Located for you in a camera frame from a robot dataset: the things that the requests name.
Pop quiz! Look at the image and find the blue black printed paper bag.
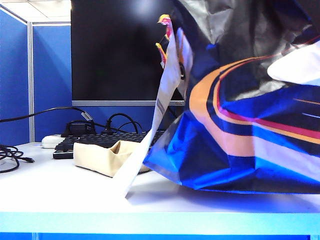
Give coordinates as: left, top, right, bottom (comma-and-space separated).
142, 0, 320, 196

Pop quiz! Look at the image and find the white paper receipt strip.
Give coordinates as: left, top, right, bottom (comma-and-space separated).
113, 37, 181, 199

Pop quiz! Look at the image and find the black keyboard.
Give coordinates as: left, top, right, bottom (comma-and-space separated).
52, 130, 167, 160

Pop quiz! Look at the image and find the beige square tray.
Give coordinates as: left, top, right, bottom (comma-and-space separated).
72, 140, 151, 178

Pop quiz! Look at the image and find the black power adapter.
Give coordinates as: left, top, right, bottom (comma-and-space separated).
60, 120, 96, 138

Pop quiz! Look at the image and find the black monitor with silver bezel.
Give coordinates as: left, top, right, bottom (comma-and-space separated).
70, 0, 187, 107

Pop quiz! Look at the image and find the white rounded device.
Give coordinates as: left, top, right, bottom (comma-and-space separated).
41, 134, 64, 150

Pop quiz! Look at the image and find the looped black cable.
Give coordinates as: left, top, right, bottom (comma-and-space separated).
104, 112, 144, 135

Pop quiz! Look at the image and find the long black cable with plug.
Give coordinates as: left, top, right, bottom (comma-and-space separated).
0, 106, 96, 126

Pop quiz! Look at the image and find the grey partition post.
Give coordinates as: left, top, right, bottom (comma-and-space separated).
27, 21, 36, 144

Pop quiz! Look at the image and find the coiled black cable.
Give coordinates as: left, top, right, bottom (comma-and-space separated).
0, 144, 36, 175

